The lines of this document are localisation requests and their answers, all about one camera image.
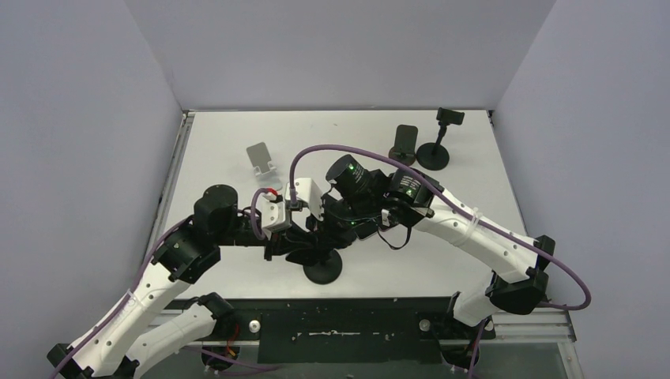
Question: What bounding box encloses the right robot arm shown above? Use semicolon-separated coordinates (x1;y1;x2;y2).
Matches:
325;154;552;337

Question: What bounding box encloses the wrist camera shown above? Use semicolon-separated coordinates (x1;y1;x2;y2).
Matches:
257;188;292;241
292;178;324;221

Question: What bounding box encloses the tall black tripod stand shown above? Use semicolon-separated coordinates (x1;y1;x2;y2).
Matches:
285;235;343;285

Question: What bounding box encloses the black round base stand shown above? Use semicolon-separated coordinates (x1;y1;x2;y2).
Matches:
415;107;465;171

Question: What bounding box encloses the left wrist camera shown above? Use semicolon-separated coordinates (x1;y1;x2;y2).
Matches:
257;188;292;241

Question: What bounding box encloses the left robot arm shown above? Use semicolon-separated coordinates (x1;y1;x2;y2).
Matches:
47;178;324;378

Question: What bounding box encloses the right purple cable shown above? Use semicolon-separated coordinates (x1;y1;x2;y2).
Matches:
288;144;593;379

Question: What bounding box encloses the phone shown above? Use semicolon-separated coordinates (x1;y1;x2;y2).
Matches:
352;220;378;240

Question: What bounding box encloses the wooden base phone stand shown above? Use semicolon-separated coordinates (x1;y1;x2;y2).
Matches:
388;125;418;166

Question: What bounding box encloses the white metal phone stand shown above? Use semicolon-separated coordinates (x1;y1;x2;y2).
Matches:
246;142;278;182

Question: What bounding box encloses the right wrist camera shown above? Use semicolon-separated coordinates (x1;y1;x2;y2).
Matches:
292;178;324;221

